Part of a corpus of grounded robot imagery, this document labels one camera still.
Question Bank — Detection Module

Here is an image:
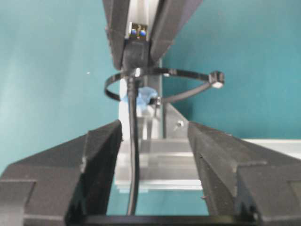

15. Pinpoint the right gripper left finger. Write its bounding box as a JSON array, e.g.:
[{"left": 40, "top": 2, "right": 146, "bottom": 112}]
[{"left": 0, "top": 120, "right": 122, "bottom": 226}]

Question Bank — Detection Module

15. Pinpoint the black zip tie loop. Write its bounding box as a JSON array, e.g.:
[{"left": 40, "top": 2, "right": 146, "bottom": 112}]
[{"left": 104, "top": 67, "right": 224, "bottom": 105}]

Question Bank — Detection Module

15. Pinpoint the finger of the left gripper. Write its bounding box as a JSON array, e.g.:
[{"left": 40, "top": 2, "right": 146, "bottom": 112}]
[
  {"left": 149, "top": 0, "right": 203, "bottom": 66},
  {"left": 103, "top": 0, "right": 130, "bottom": 70}
]

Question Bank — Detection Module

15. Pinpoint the aluminium extrusion frame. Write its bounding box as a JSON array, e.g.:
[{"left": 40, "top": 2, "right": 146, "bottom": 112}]
[{"left": 114, "top": 0, "right": 301, "bottom": 194}]

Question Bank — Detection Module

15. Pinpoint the black USB cable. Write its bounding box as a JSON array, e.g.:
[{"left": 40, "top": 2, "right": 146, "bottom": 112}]
[{"left": 122, "top": 22, "right": 150, "bottom": 216}]

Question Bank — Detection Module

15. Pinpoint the blue tape piece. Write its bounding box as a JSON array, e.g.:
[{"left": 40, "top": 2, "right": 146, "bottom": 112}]
[{"left": 119, "top": 87, "right": 158, "bottom": 112}]

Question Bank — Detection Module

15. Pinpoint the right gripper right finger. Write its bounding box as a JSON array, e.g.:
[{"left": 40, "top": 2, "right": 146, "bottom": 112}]
[{"left": 187, "top": 121, "right": 301, "bottom": 226}]

